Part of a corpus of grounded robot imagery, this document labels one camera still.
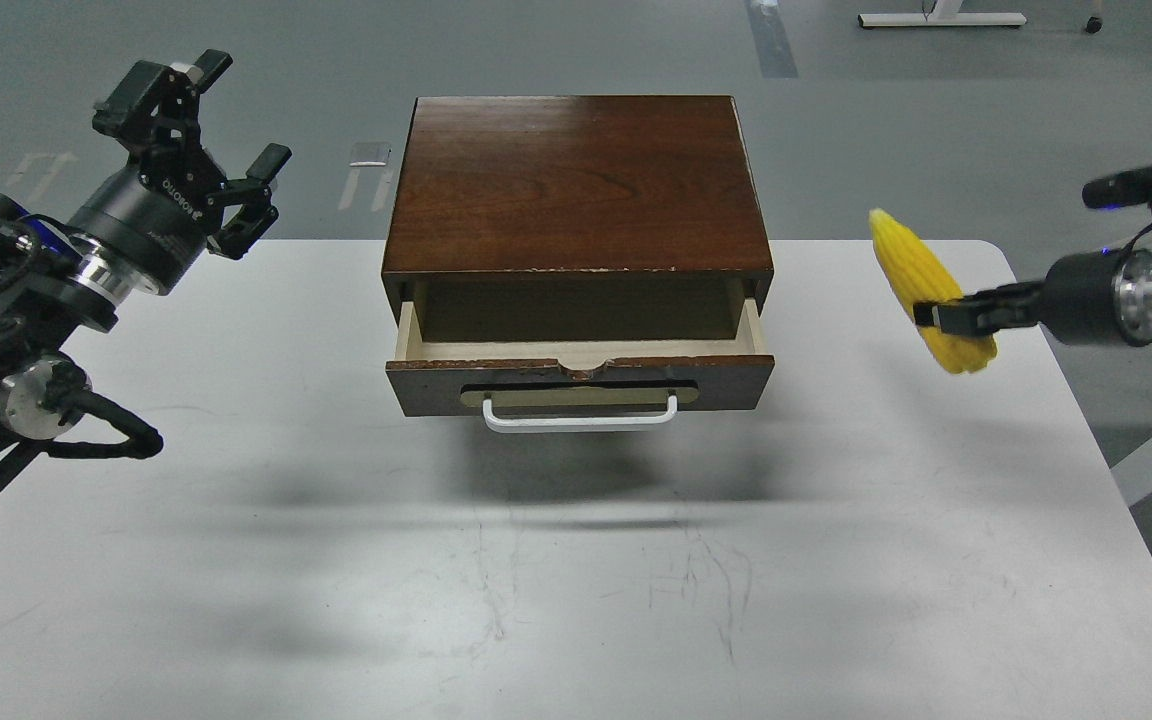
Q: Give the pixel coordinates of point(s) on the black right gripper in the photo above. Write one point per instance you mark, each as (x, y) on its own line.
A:
(1086, 299)

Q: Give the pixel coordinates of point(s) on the white desk leg base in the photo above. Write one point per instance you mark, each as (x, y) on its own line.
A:
(941, 14)

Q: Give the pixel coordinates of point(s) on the yellow corn cob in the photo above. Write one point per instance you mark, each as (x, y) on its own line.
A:
(915, 275)

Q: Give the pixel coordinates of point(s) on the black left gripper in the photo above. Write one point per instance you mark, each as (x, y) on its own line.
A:
(152, 226)

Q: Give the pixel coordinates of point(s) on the wooden drawer with white handle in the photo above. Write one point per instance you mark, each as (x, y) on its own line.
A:
(596, 345)

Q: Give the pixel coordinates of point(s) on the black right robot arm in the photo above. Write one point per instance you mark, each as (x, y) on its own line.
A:
(1123, 190)

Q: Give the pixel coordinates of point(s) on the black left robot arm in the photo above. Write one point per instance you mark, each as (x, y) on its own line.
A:
(53, 281)

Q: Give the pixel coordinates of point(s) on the dark wooden drawer cabinet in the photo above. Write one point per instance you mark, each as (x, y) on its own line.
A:
(569, 185)

